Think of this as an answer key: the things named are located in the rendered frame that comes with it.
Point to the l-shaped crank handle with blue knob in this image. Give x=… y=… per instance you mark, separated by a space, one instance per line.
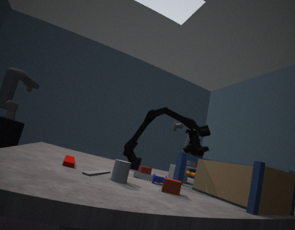
x=148 y=177

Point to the reddish-brown box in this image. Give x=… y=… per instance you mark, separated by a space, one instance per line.
x=146 y=170
x=171 y=186

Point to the red flat bar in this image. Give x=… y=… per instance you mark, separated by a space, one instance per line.
x=69 y=161

